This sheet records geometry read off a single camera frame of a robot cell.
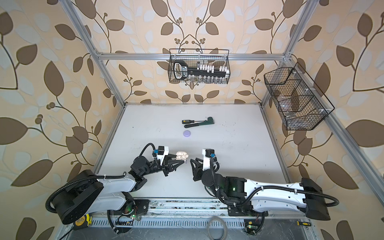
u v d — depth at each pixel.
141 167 0.62
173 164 0.70
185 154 0.72
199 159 0.70
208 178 0.51
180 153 0.72
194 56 0.90
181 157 0.70
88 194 0.46
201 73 0.84
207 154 0.61
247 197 0.49
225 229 0.69
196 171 0.60
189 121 1.08
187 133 1.03
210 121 1.08
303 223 0.69
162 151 0.64
